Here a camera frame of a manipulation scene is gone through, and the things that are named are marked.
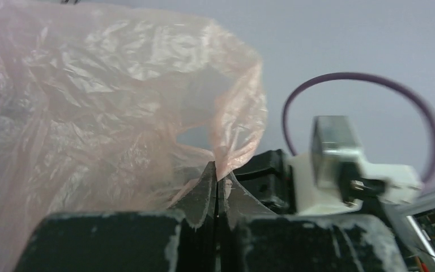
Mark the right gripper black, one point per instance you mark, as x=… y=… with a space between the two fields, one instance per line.
x=269 y=180

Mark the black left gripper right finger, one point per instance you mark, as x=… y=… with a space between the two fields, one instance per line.
x=253 y=238

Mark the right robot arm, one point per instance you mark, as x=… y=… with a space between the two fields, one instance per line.
x=416 y=236

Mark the pink plastic trash bag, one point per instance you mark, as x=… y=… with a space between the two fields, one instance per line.
x=105 y=107

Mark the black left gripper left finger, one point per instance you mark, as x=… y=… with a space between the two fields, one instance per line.
x=181 y=238

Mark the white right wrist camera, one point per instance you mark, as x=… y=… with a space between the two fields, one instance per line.
x=335 y=177

